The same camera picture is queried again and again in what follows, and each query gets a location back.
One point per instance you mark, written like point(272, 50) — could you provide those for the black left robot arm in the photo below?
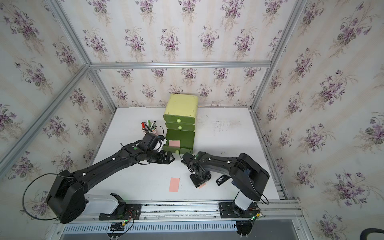
point(67, 196)

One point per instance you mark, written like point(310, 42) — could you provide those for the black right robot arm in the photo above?
point(249, 177)

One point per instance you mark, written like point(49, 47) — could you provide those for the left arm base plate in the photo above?
point(123, 212)

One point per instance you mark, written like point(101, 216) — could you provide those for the yellow green drawer cabinet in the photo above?
point(182, 105)

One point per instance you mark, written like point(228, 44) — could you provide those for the green drawer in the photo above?
point(179, 119)
point(186, 138)
point(180, 126)

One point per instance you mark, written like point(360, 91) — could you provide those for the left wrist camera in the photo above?
point(161, 141)

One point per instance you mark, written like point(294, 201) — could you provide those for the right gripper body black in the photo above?
point(197, 180)

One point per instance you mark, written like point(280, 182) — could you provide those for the green top drawer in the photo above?
point(179, 119)

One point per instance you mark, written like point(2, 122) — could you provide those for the aluminium front rail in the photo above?
point(209, 211)

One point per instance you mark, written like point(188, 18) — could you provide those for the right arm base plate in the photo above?
point(228, 210)

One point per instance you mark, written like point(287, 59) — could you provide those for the small circuit board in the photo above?
point(117, 227)

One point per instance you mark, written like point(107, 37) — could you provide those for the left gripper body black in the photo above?
point(159, 157)

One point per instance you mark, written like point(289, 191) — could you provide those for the pens in cup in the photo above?
point(148, 126)

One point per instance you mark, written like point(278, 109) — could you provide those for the green bottom drawer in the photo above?
point(186, 138)

